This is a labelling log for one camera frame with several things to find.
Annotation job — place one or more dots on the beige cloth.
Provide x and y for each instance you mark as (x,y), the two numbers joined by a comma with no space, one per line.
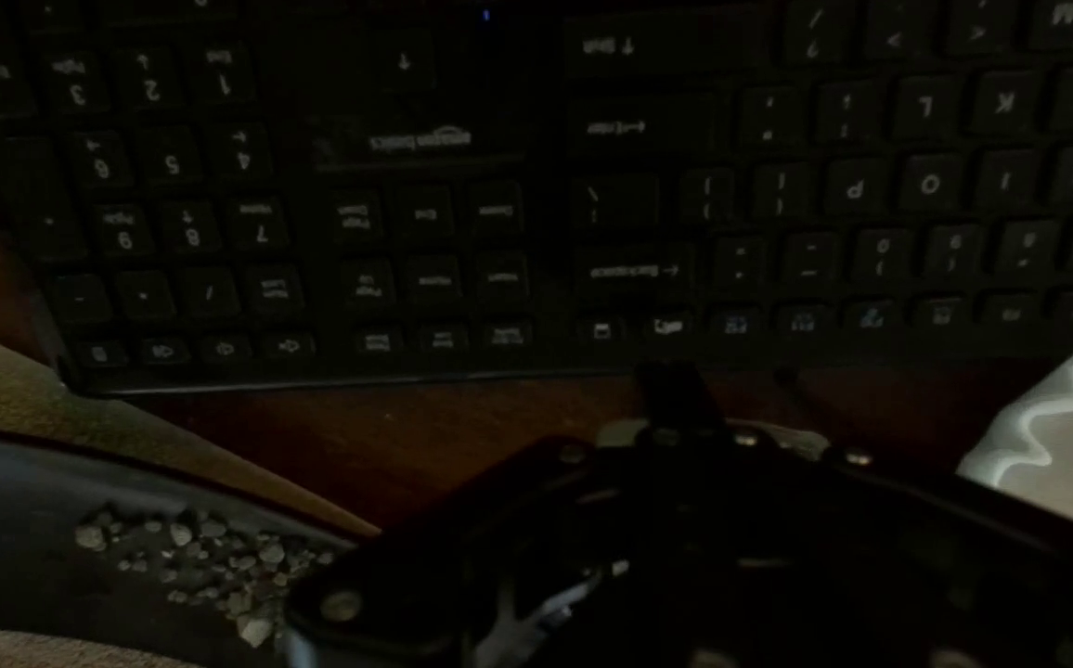
(52,403)

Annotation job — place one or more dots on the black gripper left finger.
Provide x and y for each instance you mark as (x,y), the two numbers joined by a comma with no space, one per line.
(662,394)

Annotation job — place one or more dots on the black tray with pebbles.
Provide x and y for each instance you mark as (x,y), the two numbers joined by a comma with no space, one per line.
(74,530)

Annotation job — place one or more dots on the white wavy edged object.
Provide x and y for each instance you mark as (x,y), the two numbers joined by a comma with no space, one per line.
(1061,430)

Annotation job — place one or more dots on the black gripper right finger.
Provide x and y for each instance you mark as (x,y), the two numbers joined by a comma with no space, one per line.
(699,394)

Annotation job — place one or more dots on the black computer keyboard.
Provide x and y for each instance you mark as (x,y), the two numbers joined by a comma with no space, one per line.
(535,188)

